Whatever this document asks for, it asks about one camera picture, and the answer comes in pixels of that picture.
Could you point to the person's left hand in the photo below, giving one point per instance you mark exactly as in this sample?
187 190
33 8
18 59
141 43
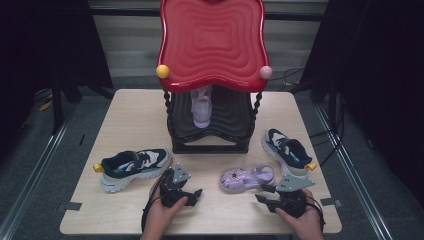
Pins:
161 218

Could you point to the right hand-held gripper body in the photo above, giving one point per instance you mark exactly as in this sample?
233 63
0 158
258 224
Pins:
291 200

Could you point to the black metal stand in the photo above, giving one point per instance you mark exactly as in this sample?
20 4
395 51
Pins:
57 106

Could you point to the metal floor rail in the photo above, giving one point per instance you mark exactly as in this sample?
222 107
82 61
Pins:
33 181
353 170

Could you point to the grey tape strip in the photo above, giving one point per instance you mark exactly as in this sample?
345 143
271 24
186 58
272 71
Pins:
330 202
71 206

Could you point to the black horizontal bar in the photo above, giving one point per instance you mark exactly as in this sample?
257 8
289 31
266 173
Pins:
126 12

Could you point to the red and black shoe rack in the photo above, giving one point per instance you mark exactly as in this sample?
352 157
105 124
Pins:
213 43

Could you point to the navy and white sneaker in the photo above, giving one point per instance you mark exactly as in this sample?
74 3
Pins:
288 148
130 165

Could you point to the black curtain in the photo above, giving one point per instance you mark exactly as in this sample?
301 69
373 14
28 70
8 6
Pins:
43 50
376 83

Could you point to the purple sandal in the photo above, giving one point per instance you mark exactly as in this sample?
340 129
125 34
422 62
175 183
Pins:
201 110
245 178

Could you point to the yellow floor object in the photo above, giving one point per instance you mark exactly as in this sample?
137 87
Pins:
45 106

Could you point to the small black tape strip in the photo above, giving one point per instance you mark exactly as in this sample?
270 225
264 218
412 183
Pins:
82 140

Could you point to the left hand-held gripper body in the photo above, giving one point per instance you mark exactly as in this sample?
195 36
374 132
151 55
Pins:
173 190

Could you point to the person's right hand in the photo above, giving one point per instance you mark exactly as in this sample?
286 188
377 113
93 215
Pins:
305 225

